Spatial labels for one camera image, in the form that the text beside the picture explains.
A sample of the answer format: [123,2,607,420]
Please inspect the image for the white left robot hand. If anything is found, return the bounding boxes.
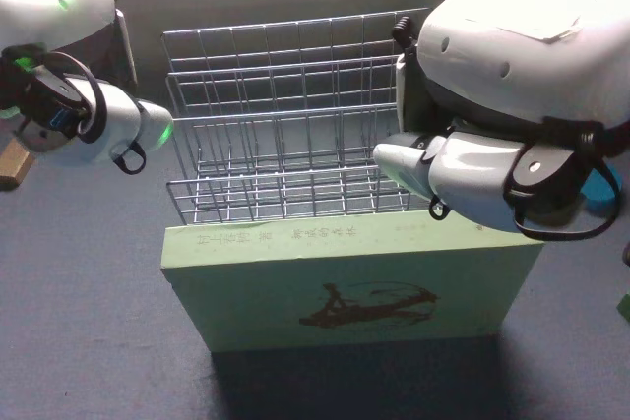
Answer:
[52,76,175,167]

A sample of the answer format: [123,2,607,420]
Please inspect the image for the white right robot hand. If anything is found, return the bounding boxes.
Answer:
[373,130,546,245]

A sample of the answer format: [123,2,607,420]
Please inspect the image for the pale green book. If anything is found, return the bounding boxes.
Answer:
[160,208,545,354]

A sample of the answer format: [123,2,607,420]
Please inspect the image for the wooden block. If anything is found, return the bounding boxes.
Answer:
[0,136,36,191]

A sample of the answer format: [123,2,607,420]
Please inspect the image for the teal round object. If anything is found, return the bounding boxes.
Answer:
[582,165,623,215]

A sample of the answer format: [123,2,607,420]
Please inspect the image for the dark grey table cloth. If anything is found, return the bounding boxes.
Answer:
[0,85,630,420]

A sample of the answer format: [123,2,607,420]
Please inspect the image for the silver wire rack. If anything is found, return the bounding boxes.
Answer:
[161,7,447,227]

